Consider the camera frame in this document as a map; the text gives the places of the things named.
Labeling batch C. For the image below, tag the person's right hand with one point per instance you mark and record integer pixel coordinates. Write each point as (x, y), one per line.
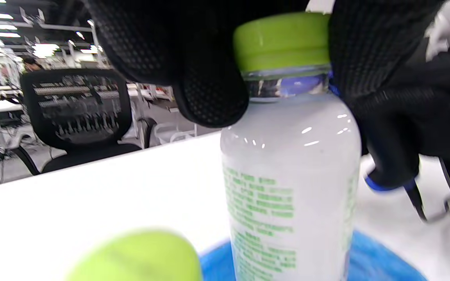
(424, 117)

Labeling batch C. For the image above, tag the black mesh office chair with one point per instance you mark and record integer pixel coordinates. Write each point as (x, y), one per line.
(92, 154)

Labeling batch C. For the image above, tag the person's left hand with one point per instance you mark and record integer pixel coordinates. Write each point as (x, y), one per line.
(170, 47)

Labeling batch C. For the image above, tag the white coconut water bottle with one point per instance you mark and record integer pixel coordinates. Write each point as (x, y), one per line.
(143, 257)
(287, 164)

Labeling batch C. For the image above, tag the row of ceiling lights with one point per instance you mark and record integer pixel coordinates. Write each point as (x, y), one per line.
(45, 48)

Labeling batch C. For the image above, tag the blue plastic bag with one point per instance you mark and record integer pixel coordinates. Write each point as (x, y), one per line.
(377, 261)

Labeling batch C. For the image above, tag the white rolling cart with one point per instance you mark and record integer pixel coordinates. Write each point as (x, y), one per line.
(158, 132)

